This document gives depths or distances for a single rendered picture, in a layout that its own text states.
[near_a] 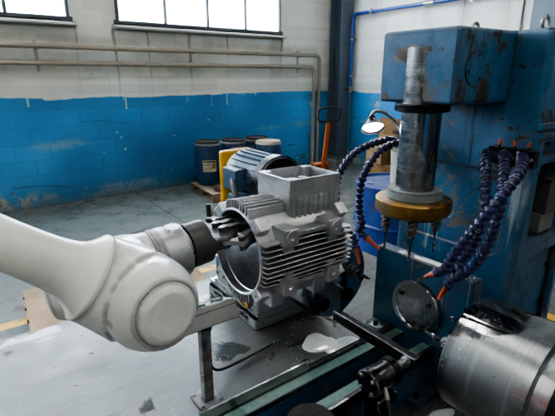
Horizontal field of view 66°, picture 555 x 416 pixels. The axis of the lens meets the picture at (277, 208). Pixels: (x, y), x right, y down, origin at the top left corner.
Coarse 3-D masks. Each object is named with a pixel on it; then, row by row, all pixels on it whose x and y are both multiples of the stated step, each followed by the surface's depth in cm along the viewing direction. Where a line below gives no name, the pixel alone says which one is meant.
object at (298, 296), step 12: (360, 252) 131; (348, 264) 128; (360, 264) 132; (348, 276) 130; (360, 276) 134; (336, 288) 128; (348, 288) 131; (300, 300) 124; (312, 300) 123; (324, 300) 125; (336, 300) 129; (348, 300) 132; (312, 312) 125; (324, 312) 128
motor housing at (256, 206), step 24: (264, 216) 74; (288, 216) 76; (312, 216) 78; (264, 240) 71; (312, 240) 75; (336, 240) 80; (240, 264) 85; (264, 264) 71; (288, 264) 74; (312, 264) 76; (240, 288) 80
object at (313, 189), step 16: (272, 176) 78; (288, 176) 86; (304, 176) 82; (320, 176) 78; (336, 176) 80; (272, 192) 79; (288, 192) 75; (304, 192) 77; (320, 192) 79; (336, 192) 81; (288, 208) 76; (304, 208) 77; (320, 208) 80
